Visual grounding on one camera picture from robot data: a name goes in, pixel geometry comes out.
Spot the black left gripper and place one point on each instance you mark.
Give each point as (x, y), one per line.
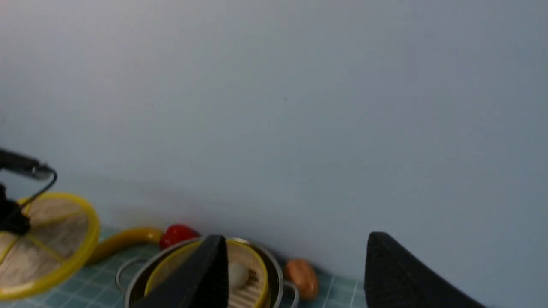
(12, 217)

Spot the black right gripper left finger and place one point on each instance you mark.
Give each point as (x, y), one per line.
(202, 281)

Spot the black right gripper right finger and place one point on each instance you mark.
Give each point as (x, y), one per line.
(395, 278)

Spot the yellow bamboo steamer basket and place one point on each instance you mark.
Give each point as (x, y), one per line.
(255, 294)

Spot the yellow bamboo steamer lid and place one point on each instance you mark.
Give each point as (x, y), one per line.
(64, 231)

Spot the white steamed bun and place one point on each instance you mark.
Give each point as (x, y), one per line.
(238, 275)

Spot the red bell pepper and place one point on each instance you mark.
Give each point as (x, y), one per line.
(175, 234)

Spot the brown potato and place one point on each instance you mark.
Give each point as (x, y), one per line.
(303, 275)

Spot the yellow banana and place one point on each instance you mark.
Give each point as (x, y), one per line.
(124, 240)

